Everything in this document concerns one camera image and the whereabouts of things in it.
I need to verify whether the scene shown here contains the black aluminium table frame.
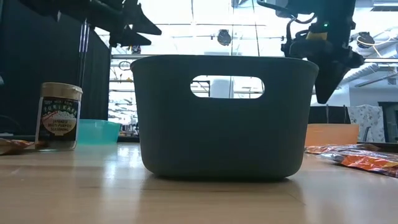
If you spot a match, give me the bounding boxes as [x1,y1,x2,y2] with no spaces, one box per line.
[117,135,398,147]

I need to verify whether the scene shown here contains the dark teal plastic bin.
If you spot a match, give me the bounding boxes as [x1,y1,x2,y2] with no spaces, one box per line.
[130,55,320,180]

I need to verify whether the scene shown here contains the orange translucent plastic bin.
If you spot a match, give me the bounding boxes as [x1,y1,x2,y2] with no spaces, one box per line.
[305,123,360,147]

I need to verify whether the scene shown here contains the round black ceiling lamp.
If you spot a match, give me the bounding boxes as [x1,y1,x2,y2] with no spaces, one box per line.
[216,29,233,47]
[357,31,376,49]

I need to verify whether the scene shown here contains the dark cabinet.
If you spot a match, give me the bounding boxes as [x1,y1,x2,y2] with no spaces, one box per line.
[377,101,398,144]

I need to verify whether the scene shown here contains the aqua plastic bin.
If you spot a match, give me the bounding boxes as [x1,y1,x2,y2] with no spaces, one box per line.
[76,119,121,146]

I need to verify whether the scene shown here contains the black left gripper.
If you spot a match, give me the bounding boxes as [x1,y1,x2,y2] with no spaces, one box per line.
[55,0,163,48]

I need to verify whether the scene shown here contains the orange foil spice packet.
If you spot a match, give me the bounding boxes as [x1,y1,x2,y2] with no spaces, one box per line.
[304,143,382,155]
[0,138,37,156]
[320,148,398,179]

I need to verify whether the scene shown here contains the furikake jar beige lid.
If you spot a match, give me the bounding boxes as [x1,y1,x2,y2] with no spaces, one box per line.
[34,82,83,152]

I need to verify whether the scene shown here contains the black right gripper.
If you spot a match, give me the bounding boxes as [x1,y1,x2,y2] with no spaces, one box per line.
[280,39,365,105]

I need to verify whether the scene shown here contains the black folding partition screen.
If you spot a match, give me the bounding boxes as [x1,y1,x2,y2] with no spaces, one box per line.
[0,0,112,138]

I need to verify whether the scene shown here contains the black computer case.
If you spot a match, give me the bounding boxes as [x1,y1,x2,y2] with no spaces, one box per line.
[307,105,351,125]

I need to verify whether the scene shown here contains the white patterned cloth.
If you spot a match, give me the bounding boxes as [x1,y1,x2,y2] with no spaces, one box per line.
[347,104,386,143]

